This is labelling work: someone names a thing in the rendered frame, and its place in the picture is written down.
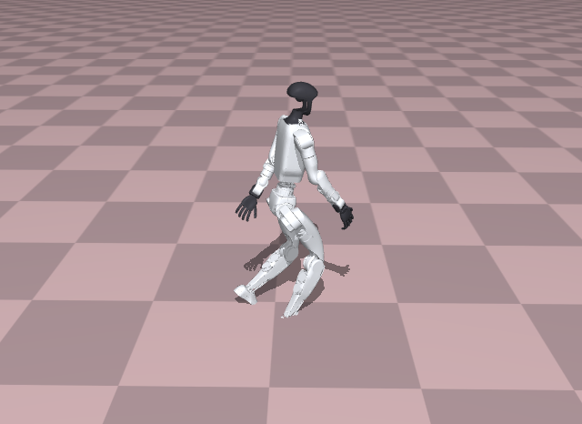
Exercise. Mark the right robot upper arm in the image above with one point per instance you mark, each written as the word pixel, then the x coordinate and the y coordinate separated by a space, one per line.
pixel 304 143

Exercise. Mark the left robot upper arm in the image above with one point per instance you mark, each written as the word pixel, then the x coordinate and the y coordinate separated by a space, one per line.
pixel 271 155

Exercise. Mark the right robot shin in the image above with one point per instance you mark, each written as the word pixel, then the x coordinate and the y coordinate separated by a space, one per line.
pixel 305 283

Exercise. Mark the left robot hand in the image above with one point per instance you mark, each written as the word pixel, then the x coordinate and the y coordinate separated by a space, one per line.
pixel 249 203

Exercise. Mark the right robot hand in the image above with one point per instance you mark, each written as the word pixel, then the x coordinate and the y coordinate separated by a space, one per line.
pixel 345 214

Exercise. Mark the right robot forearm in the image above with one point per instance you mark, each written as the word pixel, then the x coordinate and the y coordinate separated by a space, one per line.
pixel 328 191

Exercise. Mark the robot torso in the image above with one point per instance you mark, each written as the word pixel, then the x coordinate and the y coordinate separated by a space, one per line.
pixel 288 167

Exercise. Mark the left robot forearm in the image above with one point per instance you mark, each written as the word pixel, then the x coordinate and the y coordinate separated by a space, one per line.
pixel 266 174

